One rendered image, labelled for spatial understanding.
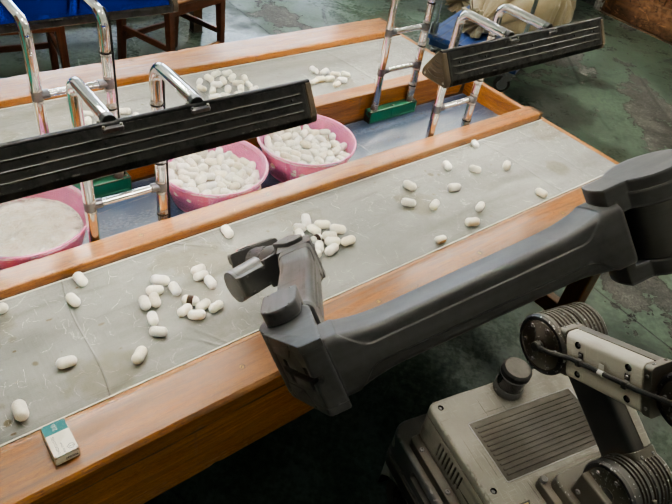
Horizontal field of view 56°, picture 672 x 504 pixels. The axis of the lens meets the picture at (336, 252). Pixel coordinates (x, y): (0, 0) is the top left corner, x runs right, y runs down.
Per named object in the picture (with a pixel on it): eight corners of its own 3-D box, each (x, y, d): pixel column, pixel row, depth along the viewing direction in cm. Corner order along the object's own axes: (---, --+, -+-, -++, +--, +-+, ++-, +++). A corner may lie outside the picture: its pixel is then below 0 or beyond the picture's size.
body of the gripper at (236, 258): (225, 255, 115) (242, 253, 109) (272, 237, 120) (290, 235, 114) (236, 288, 116) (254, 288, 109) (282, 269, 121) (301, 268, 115)
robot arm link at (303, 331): (302, 451, 57) (256, 356, 55) (291, 390, 70) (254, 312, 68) (736, 249, 59) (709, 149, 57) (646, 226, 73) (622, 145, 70)
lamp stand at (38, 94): (132, 189, 156) (116, 9, 127) (49, 212, 145) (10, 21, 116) (101, 151, 166) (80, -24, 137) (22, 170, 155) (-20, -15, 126)
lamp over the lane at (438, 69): (603, 48, 171) (614, 22, 167) (444, 89, 138) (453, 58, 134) (579, 36, 176) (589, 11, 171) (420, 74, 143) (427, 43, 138)
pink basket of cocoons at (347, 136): (370, 179, 173) (376, 150, 167) (290, 206, 159) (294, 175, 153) (314, 133, 188) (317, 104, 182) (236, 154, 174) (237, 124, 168)
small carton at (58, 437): (80, 454, 92) (79, 447, 91) (56, 466, 91) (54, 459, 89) (65, 424, 96) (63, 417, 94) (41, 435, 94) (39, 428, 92)
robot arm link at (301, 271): (344, 389, 66) (302, 299, 63) (294, 410, 66) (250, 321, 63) (329, 277, 107) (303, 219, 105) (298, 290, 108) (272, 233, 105)
